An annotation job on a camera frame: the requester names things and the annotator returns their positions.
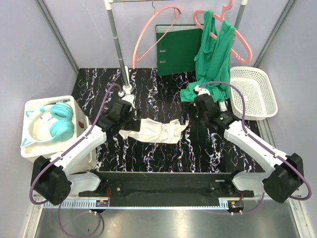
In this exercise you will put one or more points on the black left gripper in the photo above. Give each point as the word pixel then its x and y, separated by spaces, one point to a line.
pixel 134 124

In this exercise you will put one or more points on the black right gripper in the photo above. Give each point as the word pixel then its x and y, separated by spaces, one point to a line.
pixel 186 107

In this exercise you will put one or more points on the white tank top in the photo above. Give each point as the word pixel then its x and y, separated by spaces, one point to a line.
pixel 156 132

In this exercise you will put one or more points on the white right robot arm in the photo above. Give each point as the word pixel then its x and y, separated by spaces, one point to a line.
pixel 282 173

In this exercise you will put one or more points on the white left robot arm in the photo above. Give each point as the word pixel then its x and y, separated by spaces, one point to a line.
pixel 57 177

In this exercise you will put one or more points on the green tank top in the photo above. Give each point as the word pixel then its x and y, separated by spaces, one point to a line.
pixel 212 62

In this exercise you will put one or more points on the pink hanger with green top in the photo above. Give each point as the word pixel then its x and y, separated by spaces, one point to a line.
pixel 237 34

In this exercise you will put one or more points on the white clothes rack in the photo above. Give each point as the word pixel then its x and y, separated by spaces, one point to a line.
pixel 127 87

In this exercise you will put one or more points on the white perforated plastic basket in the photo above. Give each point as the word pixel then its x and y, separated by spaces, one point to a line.
pixel 257 91

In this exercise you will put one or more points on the teal cat ear headphones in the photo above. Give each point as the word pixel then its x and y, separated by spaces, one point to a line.
pixel 61 130

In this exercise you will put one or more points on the white storage drawer box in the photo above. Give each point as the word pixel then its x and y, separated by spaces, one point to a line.
pixel 36 138

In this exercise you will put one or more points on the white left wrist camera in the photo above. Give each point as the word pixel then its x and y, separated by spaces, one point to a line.
pixel 127 97

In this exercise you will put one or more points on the green ring binder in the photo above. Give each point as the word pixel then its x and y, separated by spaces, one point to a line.
pixel 176 48

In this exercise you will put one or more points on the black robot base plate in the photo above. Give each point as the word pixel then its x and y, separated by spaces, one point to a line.
pixel 151 190

